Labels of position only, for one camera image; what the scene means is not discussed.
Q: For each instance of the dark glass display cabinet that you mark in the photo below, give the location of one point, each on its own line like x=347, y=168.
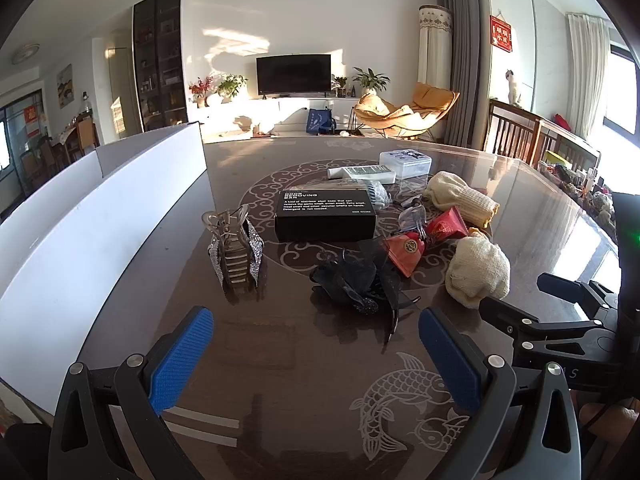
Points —
x=160, y=60

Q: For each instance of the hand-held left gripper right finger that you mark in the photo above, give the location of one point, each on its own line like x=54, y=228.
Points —
x=450, y=360

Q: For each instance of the orange lounge chair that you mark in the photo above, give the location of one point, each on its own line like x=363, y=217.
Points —
x=400, y=115

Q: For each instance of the white sheer curtain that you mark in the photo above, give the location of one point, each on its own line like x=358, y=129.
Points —
x=587, y=75

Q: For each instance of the grey curtain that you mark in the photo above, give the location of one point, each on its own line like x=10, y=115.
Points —
x=465, y=60

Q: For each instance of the person's right hand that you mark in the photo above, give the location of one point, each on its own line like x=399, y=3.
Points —
x=625, y=417

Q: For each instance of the wooden bench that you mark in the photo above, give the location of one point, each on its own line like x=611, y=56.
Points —
x=525, y=125

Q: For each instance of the cream knit sock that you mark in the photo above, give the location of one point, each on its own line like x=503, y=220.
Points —
x=477, y=270

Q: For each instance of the white cat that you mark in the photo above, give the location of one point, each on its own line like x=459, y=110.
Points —
x=514, y=90

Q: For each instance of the pile of assorted small items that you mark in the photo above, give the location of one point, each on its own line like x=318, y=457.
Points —
x=580, y=185

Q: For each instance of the rhinestone hair claw clip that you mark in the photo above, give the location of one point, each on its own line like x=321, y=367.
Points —
x=235, y=260

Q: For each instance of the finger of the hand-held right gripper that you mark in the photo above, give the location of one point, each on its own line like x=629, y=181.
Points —
x=510, y=322
x=565, y=287

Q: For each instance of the wooden dining chair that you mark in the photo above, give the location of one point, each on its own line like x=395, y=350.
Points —
x=87, y=132

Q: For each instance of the large leafy potted plant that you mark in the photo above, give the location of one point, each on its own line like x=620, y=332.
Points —
x=370, y=79

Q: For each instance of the clear plastic wrapper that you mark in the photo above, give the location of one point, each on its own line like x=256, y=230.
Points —
x=378, y=195

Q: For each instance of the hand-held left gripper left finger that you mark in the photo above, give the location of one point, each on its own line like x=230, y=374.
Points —
x=180, y=355

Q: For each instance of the black television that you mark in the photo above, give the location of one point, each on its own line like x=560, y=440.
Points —
x=294, y=75

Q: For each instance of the green potted plant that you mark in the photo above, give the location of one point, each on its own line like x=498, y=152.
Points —
x=231, y=86

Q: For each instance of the covered standing air conditioner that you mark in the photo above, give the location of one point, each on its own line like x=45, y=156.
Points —
x=434, y=50

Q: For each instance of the blue bag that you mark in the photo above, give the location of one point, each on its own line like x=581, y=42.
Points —
x=319, y=121

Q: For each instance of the cream knitted cloth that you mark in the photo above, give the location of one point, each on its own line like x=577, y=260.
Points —
x=460, y=195

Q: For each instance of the red door poster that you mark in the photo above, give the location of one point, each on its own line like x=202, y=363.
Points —
x=32, y=120

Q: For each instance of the round ceiling lamp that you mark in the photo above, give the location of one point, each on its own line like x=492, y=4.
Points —
x=25, y=54

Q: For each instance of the clear printed plastic box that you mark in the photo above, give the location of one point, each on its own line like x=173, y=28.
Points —
x=405, y=165

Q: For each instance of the white television cabinet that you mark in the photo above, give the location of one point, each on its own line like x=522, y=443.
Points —
x=280, y=110

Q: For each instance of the white bottle with label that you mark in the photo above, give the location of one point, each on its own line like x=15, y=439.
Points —
x=360, y=174

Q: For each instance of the red wall hanging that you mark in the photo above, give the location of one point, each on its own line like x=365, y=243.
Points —
x=501, y=34

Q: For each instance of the small potted plant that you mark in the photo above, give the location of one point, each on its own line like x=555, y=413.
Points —
x=340, y=85

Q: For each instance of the red flower plant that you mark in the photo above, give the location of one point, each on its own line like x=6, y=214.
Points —
x=200, y=89

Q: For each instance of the red pouch with gold emblem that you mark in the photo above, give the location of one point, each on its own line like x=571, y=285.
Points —
x=405, y=252

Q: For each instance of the framed wall picture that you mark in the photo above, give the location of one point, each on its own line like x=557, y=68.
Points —
x=65, y=86

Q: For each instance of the black cardboard box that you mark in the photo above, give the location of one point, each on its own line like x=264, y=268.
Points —
x=325, y=225

